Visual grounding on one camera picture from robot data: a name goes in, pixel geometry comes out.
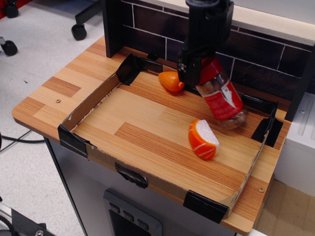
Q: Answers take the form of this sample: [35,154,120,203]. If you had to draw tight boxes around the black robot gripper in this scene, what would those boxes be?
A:
[177,0,234,86]

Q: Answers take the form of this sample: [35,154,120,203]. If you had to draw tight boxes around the red lidded nut bottle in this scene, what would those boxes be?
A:
[196,56,247,129]

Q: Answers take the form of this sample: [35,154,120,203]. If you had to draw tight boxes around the taped cardboard fence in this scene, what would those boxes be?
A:
[58,54,280,225]

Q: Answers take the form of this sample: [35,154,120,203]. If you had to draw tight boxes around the dark brick backsplash panel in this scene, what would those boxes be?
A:
[102,0,315,108]

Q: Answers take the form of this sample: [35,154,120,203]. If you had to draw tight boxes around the orange plastic toy carrot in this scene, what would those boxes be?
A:
[158,71,185,92]

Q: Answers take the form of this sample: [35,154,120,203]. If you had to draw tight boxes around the salmon sushi toy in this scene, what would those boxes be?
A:
[188,119,220,160]

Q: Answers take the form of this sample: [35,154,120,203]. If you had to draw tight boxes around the black chair caster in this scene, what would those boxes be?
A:
[71,24,87,41]
[2,0,19,18]
[0,40,18,56]

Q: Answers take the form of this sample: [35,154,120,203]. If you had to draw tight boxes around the white side cabinet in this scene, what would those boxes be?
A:
[274,92,315,196]

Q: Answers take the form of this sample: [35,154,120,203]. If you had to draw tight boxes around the black chair caster top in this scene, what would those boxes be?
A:
[2,0,19,18]

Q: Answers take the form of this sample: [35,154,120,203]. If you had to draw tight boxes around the black chair caster left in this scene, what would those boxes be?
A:
[0,40,18,56]

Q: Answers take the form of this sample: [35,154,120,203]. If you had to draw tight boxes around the grey control panel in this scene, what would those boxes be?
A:
[103,190,163,236]

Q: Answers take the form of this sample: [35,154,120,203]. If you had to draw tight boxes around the black floor cable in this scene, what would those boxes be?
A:
[0,129,46,153]

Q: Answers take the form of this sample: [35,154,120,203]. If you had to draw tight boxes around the black metal bracket corner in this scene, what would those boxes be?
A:
[0,198,55,236]

